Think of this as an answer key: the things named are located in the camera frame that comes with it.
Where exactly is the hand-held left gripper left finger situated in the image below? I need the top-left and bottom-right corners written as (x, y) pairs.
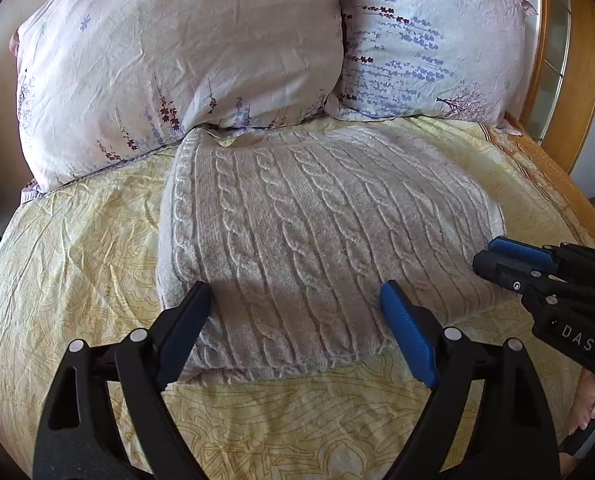
top-left (32, 281), bottom-right (213, 480)

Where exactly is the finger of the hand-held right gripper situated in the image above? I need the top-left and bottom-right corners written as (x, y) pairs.
top-left (472, 251), bottom-right (553, 296)
top-left (488, 236), bottom-right (585, 269)

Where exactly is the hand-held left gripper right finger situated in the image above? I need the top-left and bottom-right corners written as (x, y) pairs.
top-left (380, 280), bottom-right (561, 480)

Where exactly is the beige cable knit sweater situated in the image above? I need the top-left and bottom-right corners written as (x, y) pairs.
top-left (155, 126), bottom-right (515, 387)

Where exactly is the person's right hand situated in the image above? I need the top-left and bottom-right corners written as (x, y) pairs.
top-left (570, 373), bottom-right (595, 437)

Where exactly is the yellow patterned blanket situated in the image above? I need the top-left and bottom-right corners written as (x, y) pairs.
top-left (0, 115), bottom-right (595, 480)

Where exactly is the lavender print pillow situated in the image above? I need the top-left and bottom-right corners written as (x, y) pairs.
top-left (322, 0), bottom-right (538, 128)

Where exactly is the pink floral pillow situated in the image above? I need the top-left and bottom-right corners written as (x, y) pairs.
top-left (10, 0), bottom-right (347, 195)

